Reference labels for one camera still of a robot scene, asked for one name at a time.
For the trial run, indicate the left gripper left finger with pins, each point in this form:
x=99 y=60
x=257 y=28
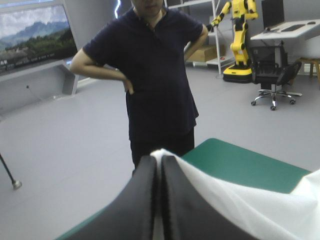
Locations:
x=130 y=207

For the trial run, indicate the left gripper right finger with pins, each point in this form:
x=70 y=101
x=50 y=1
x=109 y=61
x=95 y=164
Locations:
x=190 y=212

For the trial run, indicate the white T-shirt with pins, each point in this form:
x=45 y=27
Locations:
x=262 y=207

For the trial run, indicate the black stand leg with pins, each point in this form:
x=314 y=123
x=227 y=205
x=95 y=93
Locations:
x=10 y=175

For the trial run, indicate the person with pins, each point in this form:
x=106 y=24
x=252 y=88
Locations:
x=155 y=82

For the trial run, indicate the brown cardboard box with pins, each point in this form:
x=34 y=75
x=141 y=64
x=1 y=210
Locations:
x=203 y=53

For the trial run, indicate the black office chair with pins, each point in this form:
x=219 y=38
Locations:
x=275 y=72

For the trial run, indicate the yellow robot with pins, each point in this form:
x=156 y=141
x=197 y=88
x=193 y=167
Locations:
x=240 y=42

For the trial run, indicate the white metal rack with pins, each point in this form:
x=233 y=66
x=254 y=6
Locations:
x=215 y=35

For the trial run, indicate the wooden stool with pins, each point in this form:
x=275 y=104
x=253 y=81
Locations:
x=311 y=66

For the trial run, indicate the white desk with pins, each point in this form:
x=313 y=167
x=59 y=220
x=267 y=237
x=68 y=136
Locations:
x=287 y=31

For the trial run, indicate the black keyboard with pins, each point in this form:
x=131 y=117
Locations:
x=292 y=27

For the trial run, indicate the black monitor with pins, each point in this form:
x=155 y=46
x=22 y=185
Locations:
x=273 y=13

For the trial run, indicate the black computer mouse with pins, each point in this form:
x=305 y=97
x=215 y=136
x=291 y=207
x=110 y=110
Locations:
x=311 y=23

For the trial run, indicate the wall display with landscape picture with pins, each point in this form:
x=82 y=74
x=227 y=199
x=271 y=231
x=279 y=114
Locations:
x=32 y=37

